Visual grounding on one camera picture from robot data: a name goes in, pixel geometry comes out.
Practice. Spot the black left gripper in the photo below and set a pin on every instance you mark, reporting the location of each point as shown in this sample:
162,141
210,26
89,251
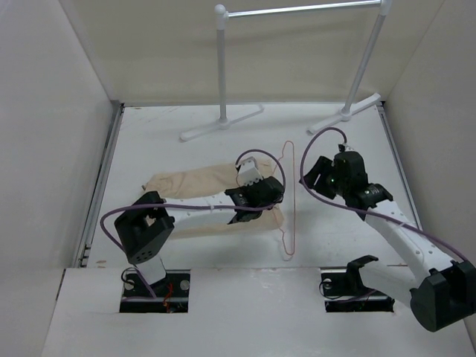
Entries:
245,188

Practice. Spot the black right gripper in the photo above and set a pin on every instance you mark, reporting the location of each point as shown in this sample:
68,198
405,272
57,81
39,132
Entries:
322,166

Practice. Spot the beige cargo trousers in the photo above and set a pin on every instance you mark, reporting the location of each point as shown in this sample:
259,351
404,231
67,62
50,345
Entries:
207,181

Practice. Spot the pink wire hanger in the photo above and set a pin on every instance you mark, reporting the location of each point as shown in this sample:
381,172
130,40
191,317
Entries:
294,193

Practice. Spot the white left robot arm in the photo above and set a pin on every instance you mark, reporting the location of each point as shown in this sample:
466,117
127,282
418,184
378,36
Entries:
146,225

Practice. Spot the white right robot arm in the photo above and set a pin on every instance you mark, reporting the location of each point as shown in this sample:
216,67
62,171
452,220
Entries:
438,289

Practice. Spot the white clothes rack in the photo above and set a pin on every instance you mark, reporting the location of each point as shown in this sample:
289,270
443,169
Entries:
282,52

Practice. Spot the aluminium right table rail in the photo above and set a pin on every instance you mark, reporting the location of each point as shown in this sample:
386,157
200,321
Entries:
409,197

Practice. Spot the aluminium table rail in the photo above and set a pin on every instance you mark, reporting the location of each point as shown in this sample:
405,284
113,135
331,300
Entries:
409,197
87,232

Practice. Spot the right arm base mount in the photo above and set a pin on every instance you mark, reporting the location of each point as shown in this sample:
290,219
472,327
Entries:
341,296

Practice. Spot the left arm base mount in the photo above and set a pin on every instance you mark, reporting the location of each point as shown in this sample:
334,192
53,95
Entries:
171,293

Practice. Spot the aluminium left table rail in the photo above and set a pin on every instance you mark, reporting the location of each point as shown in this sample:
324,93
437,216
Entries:
87,232

